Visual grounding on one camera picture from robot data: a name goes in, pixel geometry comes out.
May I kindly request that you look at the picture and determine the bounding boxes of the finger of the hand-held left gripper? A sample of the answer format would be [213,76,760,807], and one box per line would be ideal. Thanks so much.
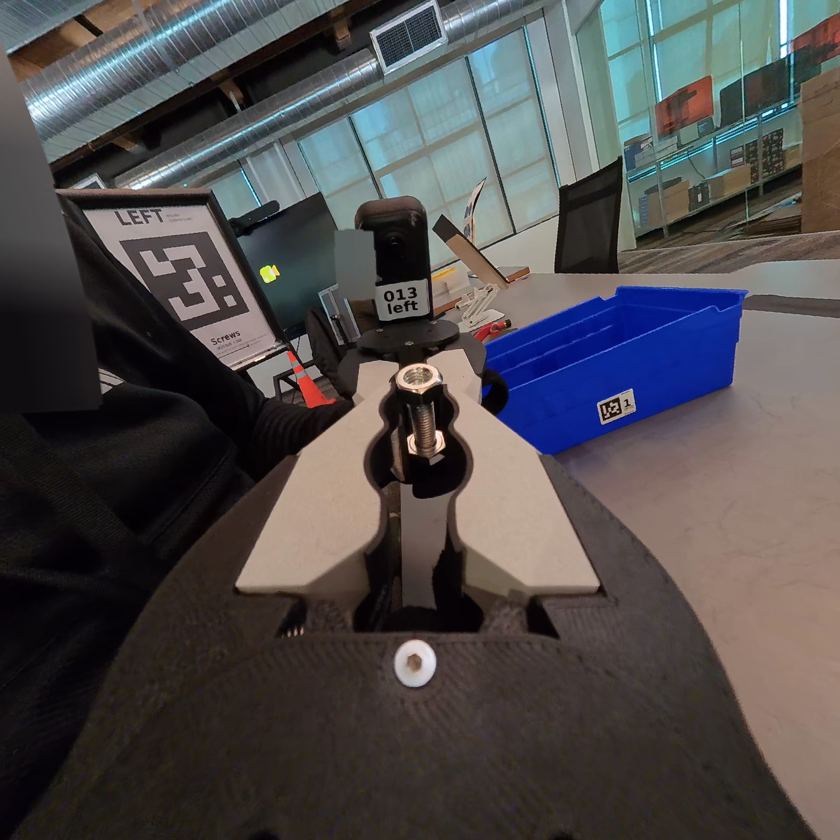
[435,350,487,412]
[353,358,403,408]

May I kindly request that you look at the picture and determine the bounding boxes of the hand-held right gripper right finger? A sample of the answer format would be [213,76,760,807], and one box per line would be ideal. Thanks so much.
[445,386,601,599]

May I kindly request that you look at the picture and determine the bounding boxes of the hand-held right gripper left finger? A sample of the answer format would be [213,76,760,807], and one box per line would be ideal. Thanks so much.
[235,386,399,606]

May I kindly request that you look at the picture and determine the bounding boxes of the steel hex nut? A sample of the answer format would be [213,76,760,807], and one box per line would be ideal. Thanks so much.
[394,365,445,399]

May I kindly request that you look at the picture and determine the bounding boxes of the steel hex bolt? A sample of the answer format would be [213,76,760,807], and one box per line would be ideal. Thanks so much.
[405,402,449,462]

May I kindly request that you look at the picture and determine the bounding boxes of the blue storage bin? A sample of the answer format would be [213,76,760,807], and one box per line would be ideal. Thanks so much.
[482,285,749,457]

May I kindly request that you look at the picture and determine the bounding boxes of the person's left forearm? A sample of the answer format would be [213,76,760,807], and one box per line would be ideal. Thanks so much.
[217,392,358,483]

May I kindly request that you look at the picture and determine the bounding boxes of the orange traffic cone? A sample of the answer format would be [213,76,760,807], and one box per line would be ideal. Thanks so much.
[285,351,337,409]

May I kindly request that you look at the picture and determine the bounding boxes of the printed standing banner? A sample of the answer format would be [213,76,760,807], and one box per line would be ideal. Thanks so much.
[462,177,488,240]

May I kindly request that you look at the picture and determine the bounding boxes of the black office chair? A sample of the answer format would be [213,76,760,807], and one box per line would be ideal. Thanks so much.
[554,156,624,275]

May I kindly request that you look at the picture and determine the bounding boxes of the framed marker sign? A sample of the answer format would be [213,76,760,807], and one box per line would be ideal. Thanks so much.
[62,189,290,371]

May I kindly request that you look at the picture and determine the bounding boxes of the white vent grille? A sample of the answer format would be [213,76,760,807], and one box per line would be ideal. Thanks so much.
[369,0,449,74]

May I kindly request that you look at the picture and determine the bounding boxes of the storage shelf with boxes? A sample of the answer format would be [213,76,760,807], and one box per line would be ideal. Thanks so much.
[623,98,805,237]

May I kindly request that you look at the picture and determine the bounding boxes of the black wall monitor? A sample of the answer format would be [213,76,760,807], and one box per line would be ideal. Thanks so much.
[233,192,339,337]

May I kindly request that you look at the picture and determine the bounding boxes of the silver ventilation duct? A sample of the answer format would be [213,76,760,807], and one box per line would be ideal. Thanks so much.
[115,26,526,191]
[20,0,572,142]

